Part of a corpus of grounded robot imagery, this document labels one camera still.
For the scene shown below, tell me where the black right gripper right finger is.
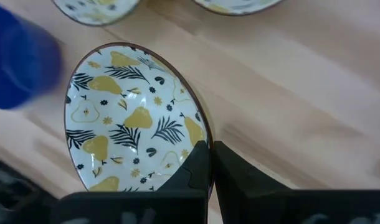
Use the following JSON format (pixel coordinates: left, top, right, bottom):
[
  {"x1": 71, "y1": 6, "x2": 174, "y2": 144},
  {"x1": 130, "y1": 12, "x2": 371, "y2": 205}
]
[{"x1": 213, "y1": 140, "x2": 290, "y2": 224}]

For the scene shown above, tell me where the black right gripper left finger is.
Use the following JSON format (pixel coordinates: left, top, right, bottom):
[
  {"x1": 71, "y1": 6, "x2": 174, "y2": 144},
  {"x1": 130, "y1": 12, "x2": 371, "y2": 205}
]
[{"x1": 157, "y1": 139, "x2": 211, "y2": 192}]

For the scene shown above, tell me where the yellow pear print bowl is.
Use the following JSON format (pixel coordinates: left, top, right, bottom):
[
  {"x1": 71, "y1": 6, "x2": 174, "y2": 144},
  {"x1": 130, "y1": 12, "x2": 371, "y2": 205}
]
[
  {"x1": 191, "y1": 0, "x2": 286, "y2": 16},
  {"x1": 64, "y1": 42, "x2": 214, "y2": 200},
  {"x1": 50, "y1": 0, "x2": 141, "y2": 27}
]

